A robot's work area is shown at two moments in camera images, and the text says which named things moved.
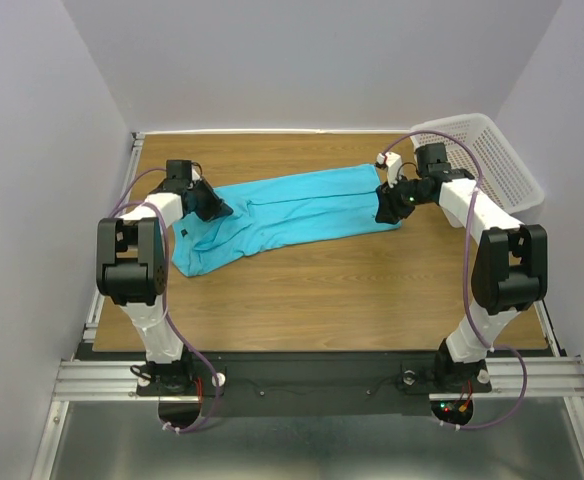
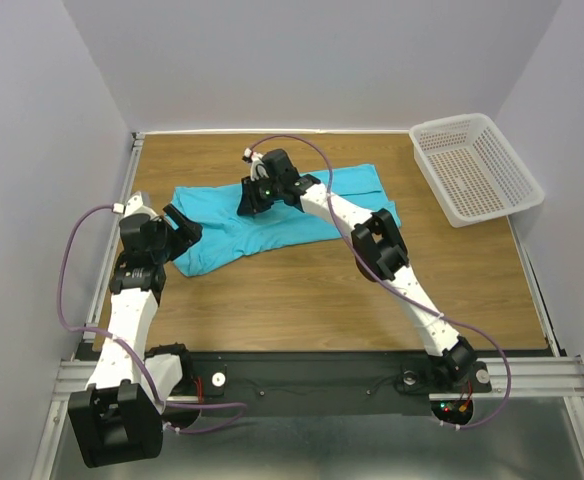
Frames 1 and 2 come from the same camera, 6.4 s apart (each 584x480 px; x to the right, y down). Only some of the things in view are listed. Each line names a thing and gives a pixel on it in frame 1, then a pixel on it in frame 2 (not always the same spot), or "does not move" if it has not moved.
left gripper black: (205, 198) -> (182, 225)
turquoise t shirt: (280, 212) does not move
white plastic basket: (504, 177) does not move
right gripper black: (392, 198) -> (252, 195)
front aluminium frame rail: (550, 376) does not move
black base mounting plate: (316, 382) does not move
